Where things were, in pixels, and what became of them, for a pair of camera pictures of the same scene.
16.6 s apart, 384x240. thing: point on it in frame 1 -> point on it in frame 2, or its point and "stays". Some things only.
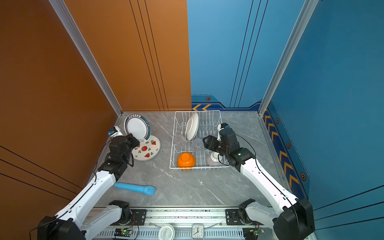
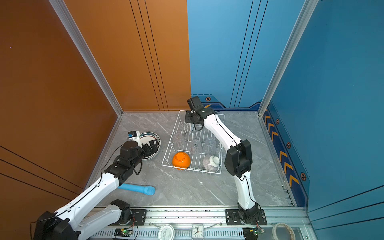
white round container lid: [166, 232] stays
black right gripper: [211, 141] -> [187, 119]
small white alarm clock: [197, 231] stays
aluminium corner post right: [307, 10] stays
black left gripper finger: [132, 140] -> [149, 150]
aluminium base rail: [180, 224] stays
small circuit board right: [252, 233] stays
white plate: [192, 126] -> [146, 137]
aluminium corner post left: [84, 45] stays
